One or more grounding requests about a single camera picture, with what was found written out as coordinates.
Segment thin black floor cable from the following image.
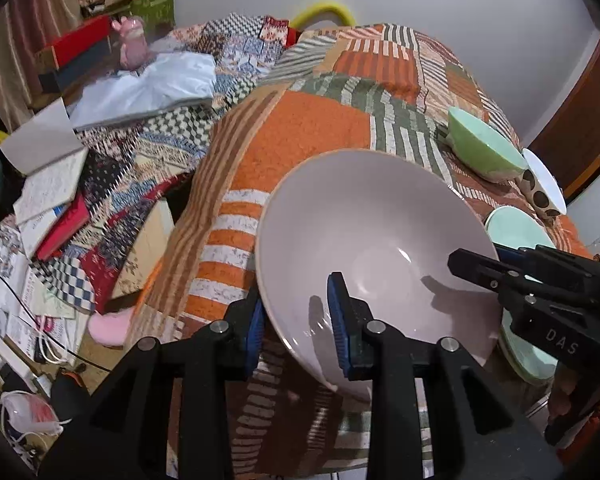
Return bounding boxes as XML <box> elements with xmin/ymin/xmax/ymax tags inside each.
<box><xmin>0</xmin><ymin>272</ymin><xmax>112</xmax><ymax>374</ymax></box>

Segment pink slipper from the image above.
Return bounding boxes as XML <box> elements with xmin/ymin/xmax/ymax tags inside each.
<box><xmin>88</xmin><ymin>307</ymin><xmax>138</xmax><ymax>349</ymax></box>

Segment striped brown curtain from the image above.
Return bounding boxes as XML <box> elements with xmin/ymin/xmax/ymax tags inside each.
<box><xmin>0</xmin><ymin>0</ymin><xmax>83</xmax><ymax>133</ymax></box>

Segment red book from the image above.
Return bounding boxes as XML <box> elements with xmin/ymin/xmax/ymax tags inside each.
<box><xmin>32</xmin><ymin>192</ymin><xmax>92</xmax><ymax>262</ymax></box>

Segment pink toy figure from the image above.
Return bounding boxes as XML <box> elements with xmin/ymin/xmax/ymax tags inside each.
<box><xmin>111</xmin><ymin>16</ymin><xmax>156</xmax><ymax>70</ymax></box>

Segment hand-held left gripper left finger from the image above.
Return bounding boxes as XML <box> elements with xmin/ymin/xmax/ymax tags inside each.
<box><xmin>40</xmin><ymin>300</ymin><xmax>267</xmax><ymax>480</ymax></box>

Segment green bowl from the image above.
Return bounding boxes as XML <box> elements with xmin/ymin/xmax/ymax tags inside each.
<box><xmin>446</xmin><ymin>106</ymin><xmax>528</xmax><ymax>184</ymax></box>

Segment red box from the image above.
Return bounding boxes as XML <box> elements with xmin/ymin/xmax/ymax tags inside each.
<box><xmin>35</xmin><ymin>14</ymin><xmax>114</xmax><ymax>93</ymax></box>

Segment scattered printed papers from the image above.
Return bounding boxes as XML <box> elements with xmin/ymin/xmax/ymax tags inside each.
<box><xmin>0</xmin><ymin>237</ymin><xmax>77</xmax><ymax>353</ymax></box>

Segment wooden door frame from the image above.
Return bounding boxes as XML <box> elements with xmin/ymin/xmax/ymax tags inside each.
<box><xmin>530</xmin><ymin>30</ymin><xmax>600</xmax><ymax>202</ymax></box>

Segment white notebook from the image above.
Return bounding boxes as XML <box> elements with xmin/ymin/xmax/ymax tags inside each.
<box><xmin>12</xmin><ymin>147</ymin><xmax>90</xmax><ymax>227</ymax></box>

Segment pink bowl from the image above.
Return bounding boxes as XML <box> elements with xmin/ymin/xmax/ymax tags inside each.
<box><xmin>256</xmin><ymin>149</ymin><xmax>503</xmax><ymax>403</ymax></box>

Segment white spotted bowl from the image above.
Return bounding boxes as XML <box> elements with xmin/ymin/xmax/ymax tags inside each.
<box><xmin>517</xmin><ymin>147</ymin><xmax>567</xmax><ymax>221</ymax></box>

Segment checkered patchwork quilt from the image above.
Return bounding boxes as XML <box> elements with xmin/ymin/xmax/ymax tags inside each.
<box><xmin>0</xmin><ymin>12</ymin><xmax>301</xmax><ymax>313</ymax></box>

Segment person's right hand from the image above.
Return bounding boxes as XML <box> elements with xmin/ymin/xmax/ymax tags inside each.
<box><xmin>547</xmin><ymin>360</ymin><xmax>578</xmax><ymax>427</ymax></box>

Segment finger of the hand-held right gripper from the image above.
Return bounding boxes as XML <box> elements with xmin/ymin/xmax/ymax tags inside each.
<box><xmin>495</xmin><ymin>244</ymin><xmax>581</xmax><ymax>282</ymax></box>
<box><xmin>448</xmin><ymin>248</ymin><xmax>532</xmax><ymax>307</ymax></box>

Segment white power strip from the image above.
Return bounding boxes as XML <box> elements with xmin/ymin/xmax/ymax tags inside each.
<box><xmin>0</xmin><ymin>332</ymin><xmax>53</xmax><ymax>400</ymax></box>

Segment striped patchwork blanket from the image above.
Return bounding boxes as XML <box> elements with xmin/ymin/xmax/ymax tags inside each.
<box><xmin>130</xmin><ymin>22</ymin><xmax>600</xmax><ymax>478</ymax></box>

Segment yellow foam tube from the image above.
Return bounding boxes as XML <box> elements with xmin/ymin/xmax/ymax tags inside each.
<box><xmin>290</xmin><ymin>1</ymin><xmax>357</xmax><ymax>29</ymax></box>

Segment white charger cable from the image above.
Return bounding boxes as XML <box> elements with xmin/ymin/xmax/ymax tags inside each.
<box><xmin>30</xmin><ymin>312</ymin><xmax>81</xmax><ymax>367</ymax></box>

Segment green plate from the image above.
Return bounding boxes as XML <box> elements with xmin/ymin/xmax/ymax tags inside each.
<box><xmin>484</xmin><ymin>206</ymin><xmax>558</xmax><ymax>387</ymax></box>

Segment red and white plastic bag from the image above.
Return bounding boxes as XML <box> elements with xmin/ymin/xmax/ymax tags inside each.
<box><xmin>0</xmin><ymin>390</ymin><xmax>64</xmax><ymax>437</ymax></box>

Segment white cloth sheet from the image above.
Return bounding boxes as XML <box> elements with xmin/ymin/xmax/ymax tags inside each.
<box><xmin>70</xmin><ymin>52</ymin><xmax>217</xmax><ymax>130</ymax></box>

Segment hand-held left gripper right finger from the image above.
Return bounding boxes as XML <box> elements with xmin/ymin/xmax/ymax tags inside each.
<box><xmin>326</xmin><ymin>271</ymin><xmax>568</xmax><ymax>480</ymax></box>

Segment green box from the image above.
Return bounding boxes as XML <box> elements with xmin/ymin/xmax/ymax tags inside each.
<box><xmin>130</xmin><ymin>0</ymin><xmax>178</xmax><ymax>28</ymax></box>

